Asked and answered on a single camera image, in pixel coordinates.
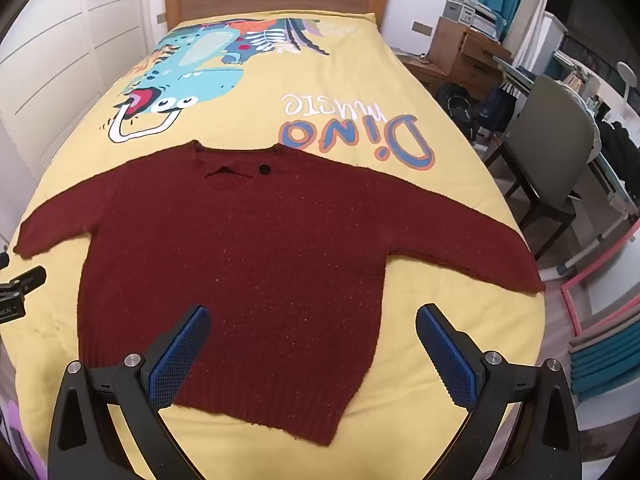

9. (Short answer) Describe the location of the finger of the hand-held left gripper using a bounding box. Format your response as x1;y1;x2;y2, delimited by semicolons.
0;267;47;295

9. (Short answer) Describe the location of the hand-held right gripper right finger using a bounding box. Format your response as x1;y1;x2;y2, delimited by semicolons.
416;303;583;480

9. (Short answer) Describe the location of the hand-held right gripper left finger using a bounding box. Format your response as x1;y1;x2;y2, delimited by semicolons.
47;304;211;480

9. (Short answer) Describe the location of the dark red knit sweater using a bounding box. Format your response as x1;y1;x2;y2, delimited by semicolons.
12;140;547;447

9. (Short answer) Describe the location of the grey chair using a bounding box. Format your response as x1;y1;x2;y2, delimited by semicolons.
482;74;609;262

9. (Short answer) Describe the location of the white desk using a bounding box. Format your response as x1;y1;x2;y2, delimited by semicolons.
494;54;640;282

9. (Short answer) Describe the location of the white wardrobe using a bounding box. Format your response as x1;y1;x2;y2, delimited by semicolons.
0;0;169;183

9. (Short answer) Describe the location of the black backpack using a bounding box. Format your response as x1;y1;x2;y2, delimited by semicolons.
436;82;477;127

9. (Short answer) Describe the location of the dark blue bag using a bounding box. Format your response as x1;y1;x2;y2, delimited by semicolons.
479;85;519;134

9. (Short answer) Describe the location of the black clothing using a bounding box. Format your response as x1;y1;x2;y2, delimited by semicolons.
596;120;640;167

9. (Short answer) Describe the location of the low wooden nightstand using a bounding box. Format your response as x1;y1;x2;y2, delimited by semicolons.
397;52;451;92

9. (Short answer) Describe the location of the yellow dinosaur printed blanket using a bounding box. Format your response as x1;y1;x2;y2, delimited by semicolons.
0;12;547;480

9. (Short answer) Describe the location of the wooden dresser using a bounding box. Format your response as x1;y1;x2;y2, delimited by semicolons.
429;16;514;102

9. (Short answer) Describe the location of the white desk lamp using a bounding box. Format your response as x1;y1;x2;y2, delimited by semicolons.
615;61;640;107

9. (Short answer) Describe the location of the white printer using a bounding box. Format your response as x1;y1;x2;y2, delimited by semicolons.
442;0;509;42

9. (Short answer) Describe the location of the pink frame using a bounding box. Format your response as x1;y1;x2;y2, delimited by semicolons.
560;220;640;339

